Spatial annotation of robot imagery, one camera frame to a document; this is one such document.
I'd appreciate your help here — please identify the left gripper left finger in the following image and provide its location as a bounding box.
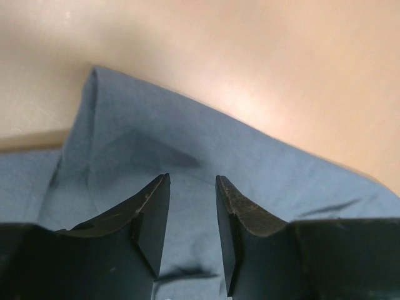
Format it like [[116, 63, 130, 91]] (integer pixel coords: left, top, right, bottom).
[[1, 174, 170, 299]]

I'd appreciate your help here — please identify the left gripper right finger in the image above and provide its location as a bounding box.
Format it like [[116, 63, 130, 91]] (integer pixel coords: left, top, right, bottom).
[[216, 176, 399, 299]]

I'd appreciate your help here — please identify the grey long sleeve shirt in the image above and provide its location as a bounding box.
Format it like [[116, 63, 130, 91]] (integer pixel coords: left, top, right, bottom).
[[1, 67, 399, 299]]

